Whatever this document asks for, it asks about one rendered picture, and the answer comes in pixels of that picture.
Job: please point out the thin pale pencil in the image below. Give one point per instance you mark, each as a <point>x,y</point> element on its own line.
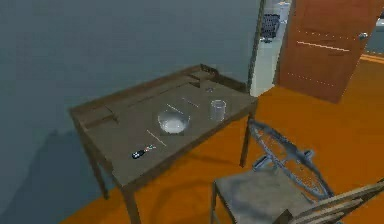
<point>190,102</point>
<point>156,138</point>
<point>175,109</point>

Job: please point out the clear glass bowl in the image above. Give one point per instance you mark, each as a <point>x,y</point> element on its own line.
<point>173,122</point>

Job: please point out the clear glass cup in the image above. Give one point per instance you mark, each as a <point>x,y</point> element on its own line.
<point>218,110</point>

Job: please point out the small grey round object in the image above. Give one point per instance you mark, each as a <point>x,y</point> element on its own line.
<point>209,89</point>

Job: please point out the brown wooden desk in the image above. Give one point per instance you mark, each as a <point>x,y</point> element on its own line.
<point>133,120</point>

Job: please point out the grey metal chair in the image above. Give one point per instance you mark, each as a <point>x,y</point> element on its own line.
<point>263,193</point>

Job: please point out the brown wooden room door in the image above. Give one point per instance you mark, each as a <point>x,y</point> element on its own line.
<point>325,46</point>

